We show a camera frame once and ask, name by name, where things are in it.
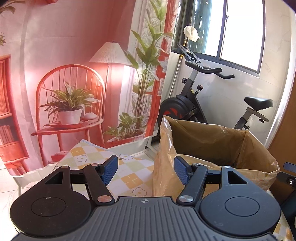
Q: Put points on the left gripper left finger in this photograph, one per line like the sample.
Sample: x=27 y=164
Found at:
x=96 y=177

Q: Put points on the black exercise bike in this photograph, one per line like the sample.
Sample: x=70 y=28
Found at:
x=202 y=96

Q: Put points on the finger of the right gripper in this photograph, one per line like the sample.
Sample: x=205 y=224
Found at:
x=287 y=178

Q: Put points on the dark framed window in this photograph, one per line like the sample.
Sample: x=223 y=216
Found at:
x=231 y=33

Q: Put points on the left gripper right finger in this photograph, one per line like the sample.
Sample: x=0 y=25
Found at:
x=194 y=177

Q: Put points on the wooden headboard panel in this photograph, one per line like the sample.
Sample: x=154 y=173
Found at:
x=283 y=147

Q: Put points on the cardboard box with plastic liner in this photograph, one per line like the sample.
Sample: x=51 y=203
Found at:
x=213 y=146

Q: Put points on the white cap on pole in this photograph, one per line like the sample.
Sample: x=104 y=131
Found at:
x=191 y=33

